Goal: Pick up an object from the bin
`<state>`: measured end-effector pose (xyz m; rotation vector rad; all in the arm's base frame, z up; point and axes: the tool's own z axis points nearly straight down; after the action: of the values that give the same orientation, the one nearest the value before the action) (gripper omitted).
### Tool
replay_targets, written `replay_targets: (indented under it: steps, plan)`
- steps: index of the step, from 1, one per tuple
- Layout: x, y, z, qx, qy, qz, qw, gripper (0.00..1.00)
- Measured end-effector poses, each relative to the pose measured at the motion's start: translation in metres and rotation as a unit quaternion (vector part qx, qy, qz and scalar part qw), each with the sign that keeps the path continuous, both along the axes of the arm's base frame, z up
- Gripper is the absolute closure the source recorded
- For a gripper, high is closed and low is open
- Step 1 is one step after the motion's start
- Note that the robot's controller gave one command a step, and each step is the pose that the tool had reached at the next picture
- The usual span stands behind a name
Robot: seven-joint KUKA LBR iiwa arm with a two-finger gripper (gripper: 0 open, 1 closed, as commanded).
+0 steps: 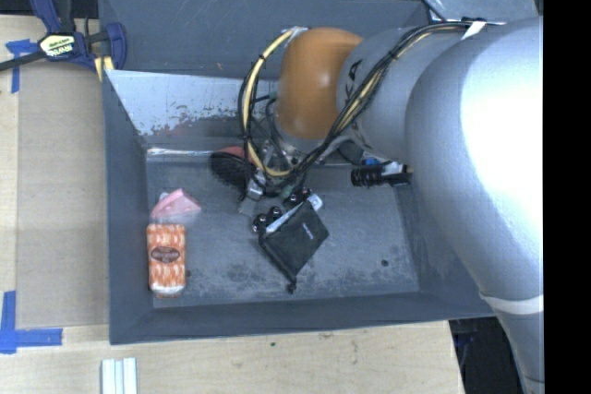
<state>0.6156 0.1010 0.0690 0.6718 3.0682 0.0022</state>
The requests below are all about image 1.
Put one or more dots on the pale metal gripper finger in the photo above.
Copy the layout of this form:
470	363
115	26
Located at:
254	192

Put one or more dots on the white bar with black knobs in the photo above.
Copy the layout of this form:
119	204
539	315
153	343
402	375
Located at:
277	217

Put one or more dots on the black oval hairbrush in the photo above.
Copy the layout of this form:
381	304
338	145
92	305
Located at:
228	168

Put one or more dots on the red rounded object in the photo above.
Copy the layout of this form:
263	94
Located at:
233	151

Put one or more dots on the black fabric pouch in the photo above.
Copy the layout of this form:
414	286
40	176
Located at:
295	242

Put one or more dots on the pink clear-wrapped packet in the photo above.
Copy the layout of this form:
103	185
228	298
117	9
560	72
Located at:
174	204

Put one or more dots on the grey metal bin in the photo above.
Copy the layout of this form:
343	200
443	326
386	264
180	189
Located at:
351	244

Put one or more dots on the orange and white packet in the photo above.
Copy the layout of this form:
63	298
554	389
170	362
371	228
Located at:
166	260

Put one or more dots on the pale wood flat board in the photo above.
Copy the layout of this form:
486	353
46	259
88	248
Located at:
60	198

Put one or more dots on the black cylinder on white bracket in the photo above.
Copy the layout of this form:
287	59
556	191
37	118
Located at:
369	176

